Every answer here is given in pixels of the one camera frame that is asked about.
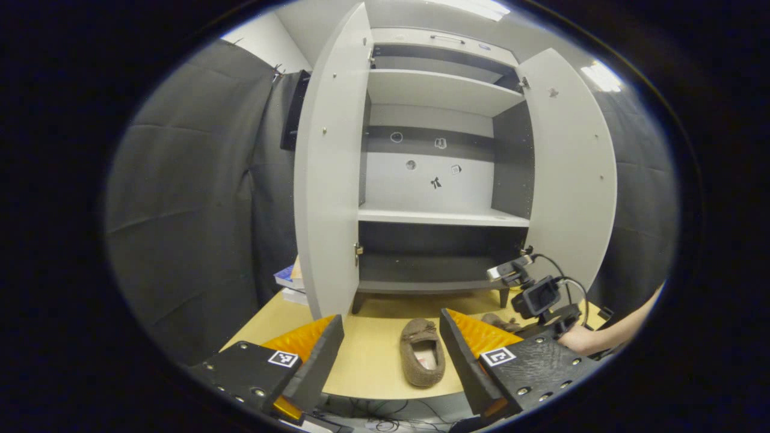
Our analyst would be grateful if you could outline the black floor cables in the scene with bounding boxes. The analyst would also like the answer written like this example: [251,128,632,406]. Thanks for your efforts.
[328,397,461,433]

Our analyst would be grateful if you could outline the grey cabinet door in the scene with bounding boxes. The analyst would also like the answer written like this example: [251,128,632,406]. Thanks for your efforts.
[516,48,618,295]
[294,3,374,319]

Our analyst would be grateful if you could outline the brown fuzzy shoe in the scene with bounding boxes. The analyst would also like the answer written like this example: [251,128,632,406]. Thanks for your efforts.
[399,318,446,388]
[480,312,523,333]

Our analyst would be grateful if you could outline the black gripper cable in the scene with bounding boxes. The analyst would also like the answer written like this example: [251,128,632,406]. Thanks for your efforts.
[532,253,591,313]

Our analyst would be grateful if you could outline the black backdrop cloth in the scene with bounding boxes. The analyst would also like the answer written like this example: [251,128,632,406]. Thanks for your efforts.
[105,39,301,367]
[587,90,679,313]

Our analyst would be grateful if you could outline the ceiling light panel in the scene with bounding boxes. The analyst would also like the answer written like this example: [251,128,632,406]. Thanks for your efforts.
[579,60,624,94]
[430,0,512,22]

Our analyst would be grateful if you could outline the grey shoe cabinet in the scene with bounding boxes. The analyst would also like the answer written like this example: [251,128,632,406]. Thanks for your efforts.
[355,27,536,313]

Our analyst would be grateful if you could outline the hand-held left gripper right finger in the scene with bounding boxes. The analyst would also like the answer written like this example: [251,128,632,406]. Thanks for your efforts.
[439,308,603,418]

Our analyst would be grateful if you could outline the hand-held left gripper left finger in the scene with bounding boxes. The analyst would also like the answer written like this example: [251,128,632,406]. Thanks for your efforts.
[190,314,345,423]

